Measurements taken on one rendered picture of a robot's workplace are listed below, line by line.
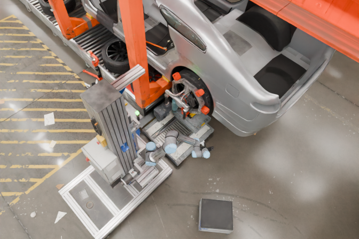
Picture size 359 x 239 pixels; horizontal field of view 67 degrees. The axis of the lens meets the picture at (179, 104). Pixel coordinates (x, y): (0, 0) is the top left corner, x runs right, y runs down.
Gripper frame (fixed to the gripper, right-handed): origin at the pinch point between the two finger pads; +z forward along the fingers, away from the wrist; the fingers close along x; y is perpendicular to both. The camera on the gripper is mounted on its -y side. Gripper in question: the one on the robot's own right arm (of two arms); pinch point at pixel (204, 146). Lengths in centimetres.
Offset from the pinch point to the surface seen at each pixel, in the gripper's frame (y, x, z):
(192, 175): 13, 59, 62
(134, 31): 65, -135, -37
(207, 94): -12, -61, 24
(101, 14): 133, -195, 136
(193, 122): 3, -13, 93
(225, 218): -18, 91, -6
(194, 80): 3, -80, 25
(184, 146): 20, 21, 83
